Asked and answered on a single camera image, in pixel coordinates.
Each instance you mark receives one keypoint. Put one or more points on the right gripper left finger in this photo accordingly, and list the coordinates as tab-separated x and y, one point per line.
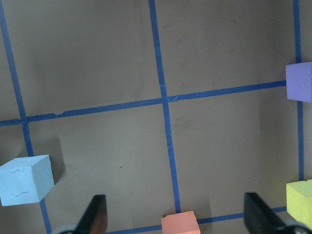
95	218

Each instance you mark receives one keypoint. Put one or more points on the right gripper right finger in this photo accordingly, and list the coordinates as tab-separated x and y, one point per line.
259	218

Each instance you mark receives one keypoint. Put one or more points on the light blue block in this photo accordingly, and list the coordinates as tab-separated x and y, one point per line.
25	180

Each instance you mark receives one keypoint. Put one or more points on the yellow foam block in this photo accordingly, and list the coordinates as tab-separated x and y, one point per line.
299	201

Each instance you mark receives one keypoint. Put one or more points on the orange block near base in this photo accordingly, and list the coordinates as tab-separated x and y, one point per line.
181	223

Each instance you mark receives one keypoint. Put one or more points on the purple block right side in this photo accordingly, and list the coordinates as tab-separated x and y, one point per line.
299	81

